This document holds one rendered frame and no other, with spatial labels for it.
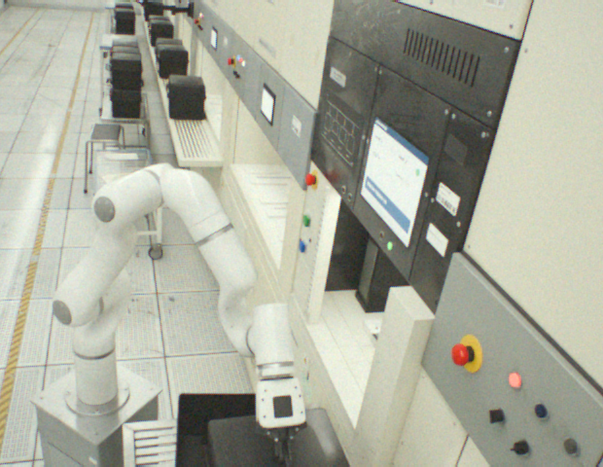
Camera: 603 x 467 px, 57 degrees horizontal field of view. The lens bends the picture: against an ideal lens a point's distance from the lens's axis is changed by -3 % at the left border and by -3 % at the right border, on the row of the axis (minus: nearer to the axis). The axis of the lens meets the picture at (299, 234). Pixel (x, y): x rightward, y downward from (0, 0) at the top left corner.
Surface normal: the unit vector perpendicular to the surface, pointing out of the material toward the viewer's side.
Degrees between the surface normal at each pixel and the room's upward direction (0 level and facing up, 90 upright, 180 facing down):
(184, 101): 92
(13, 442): 0
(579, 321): 90
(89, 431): 0
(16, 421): 0
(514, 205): 90
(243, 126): 90
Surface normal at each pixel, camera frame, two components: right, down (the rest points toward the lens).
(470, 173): -0.95, 0.02
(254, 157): 0.28, 0.48
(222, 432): 0.13, -0.87
